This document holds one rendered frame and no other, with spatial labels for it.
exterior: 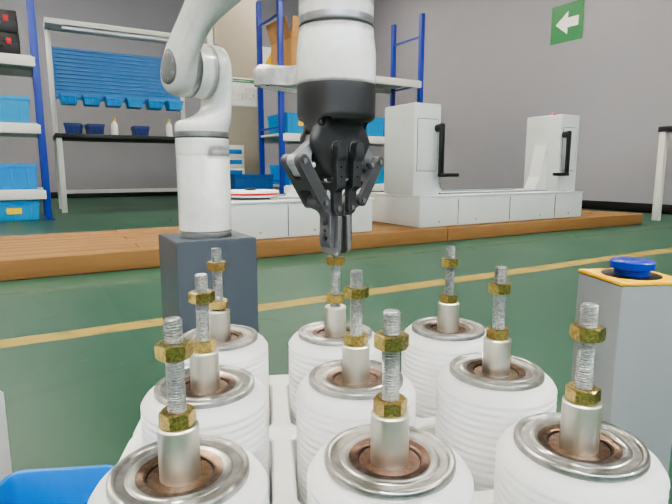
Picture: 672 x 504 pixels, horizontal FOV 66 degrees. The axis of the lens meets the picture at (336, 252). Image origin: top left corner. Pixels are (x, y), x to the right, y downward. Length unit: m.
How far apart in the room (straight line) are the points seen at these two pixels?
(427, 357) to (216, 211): 0.52
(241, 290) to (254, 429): 0.55
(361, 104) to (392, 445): 0.30
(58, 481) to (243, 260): 0.46
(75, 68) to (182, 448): 6.21
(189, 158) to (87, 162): 7.85
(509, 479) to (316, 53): 0.36
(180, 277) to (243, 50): 6.28
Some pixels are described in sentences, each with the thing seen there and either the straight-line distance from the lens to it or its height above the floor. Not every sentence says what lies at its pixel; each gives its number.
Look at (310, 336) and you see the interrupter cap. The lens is 0.53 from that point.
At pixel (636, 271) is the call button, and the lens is 0.58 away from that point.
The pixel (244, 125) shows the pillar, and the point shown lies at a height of 0.97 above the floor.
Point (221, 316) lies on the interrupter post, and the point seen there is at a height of 0.28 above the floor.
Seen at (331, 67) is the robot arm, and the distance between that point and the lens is 0.48.
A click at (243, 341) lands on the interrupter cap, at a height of 0.25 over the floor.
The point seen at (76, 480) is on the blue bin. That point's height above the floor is 0.11.
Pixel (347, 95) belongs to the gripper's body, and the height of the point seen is 0.48.
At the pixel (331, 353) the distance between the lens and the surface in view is 0.50.
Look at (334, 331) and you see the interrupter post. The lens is 0.53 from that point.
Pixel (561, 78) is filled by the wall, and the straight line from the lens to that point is 6.60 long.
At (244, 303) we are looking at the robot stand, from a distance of 0.94.
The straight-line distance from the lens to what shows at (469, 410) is 0.43.
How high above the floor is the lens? 0.42
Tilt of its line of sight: 9 degrees down
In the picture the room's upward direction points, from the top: straight up
